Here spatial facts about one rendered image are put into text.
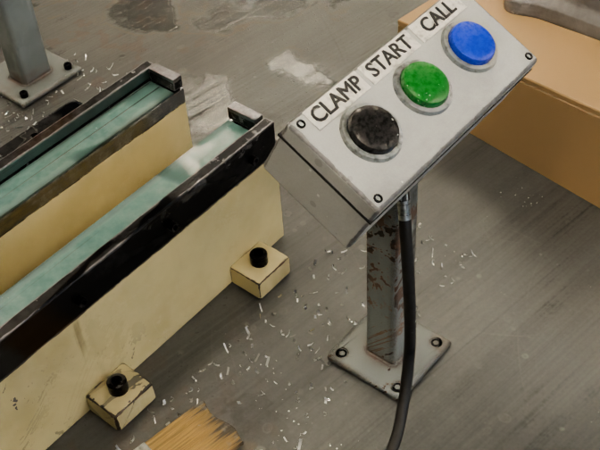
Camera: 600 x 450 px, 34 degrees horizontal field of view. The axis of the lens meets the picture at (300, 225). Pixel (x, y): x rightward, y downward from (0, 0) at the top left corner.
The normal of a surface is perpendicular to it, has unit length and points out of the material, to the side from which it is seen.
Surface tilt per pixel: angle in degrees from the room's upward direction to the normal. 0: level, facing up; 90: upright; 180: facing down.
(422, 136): 27
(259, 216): 90
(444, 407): 0
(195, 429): 4
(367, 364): 0
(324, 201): 90
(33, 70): 90
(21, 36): 90
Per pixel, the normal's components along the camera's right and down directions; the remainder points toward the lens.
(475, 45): 0.31, -0.40
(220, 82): -0.05, -0.70
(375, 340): -0.63, 0.57
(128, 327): 0.77, 0.42
